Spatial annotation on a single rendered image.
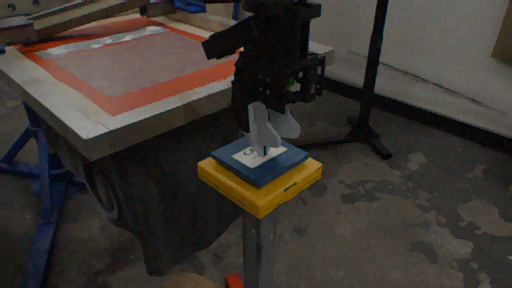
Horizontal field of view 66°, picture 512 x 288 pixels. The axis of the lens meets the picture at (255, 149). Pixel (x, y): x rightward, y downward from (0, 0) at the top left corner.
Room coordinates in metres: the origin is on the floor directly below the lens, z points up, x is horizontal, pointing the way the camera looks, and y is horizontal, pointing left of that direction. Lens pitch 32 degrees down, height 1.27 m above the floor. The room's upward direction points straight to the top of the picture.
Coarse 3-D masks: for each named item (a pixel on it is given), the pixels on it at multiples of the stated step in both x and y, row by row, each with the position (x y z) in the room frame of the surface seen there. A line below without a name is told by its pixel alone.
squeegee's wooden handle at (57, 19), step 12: (108, 0) 1.15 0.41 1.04; (120, 0) 1.14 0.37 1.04; (132, 0) 1.14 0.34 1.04; (144, 0) 1.15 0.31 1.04; (72, 12) 1.10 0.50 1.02; (84, 12) 1.09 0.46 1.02; (96, 12) 1.09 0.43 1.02; (108, 12) 1.11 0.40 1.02; (120, 12) 1.13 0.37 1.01; (36, 24) 1.06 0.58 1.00; (48, 24) 1.04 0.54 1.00; (60, 24) 1.05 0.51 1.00; (72, 24) 1.07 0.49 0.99; (84, 24) 1.08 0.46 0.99; (48, 36) 1.04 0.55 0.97
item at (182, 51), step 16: (96, 32) 1.13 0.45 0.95; (112, 32) 1.13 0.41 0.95; (176, 32) 1.13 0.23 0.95; (128, 48) 0.99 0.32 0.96; (144, 48) 0.99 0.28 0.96; (160, 48) 0.98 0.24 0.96; (176, 48) 0.98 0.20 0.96; (192, 48) 0.98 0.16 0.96; (160, 64) 0.87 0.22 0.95; (176, 64) 0.87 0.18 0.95; (192, 64) 0.87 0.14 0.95; (208, 64) 0.87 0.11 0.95; (224, 64) 0.87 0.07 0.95; (208, 80) 0.77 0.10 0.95
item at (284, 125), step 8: (288, 104) 0.46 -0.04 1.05; (272, 112) 0.47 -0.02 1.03; (288, 112) 0.46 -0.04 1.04; (272, 120) 0.47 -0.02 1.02; (280, 120) 0.46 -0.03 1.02; (288, 120) 0.45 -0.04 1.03; (280, 128) 0.46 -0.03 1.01; (288, 128) 0.45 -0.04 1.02; (296, 128) 0.44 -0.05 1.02; (280, 136) 0.46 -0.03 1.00; (288, 136) 0.45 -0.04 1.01; (296, 136) 0.44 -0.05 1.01
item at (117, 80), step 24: (24, 48) 0.99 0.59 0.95; (48, 48) 0.99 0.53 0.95; (96, 48) 0.99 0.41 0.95; (120, 48) 0.99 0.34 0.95; (48, 72) 0.82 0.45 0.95; (72, 72) 0.82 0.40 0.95; (96, 72) 0.82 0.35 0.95; (120, 72) 0.82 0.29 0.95; (144, 72) 0.82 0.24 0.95; (168, 72) 0.82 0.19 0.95; (96, 96) 0.69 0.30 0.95; (120, 96) 0.69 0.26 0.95; (144, 96) 0.69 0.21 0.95; (168, 96) 0.69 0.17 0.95
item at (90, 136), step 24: (192, 24) 1.21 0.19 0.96; (216, 24) 1.12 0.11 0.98; (312, 48) 0.88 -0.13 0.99; (0, 72) 0.76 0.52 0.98; (24, 72) 0.73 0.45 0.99; (24, 96) 0.66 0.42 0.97; (48, 96) 0.62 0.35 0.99; (192, 96) 0.62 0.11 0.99; (216, 96) 0.64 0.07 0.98; (48, 120) 0.58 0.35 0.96; (72, 120) 0.53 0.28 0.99; (120, 120) 0.53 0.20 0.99; (144, 120) 0.54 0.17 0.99; (168, 120) 0.57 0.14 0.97; (192, 120) 0.60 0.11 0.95; (72, 144) 0.51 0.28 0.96; (96, 144) 0.48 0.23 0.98; (120, 144) 0.51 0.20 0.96
